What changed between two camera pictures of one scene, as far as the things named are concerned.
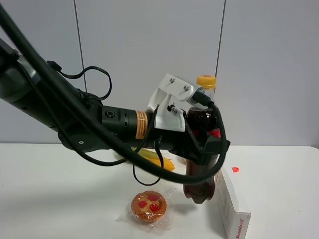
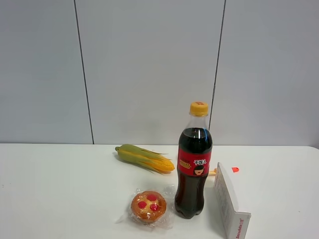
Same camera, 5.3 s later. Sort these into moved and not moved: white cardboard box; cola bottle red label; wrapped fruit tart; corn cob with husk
Moved: cola bottle red label
Not moved: wrapped fruit tart; corn cob with husk; white cardboard box
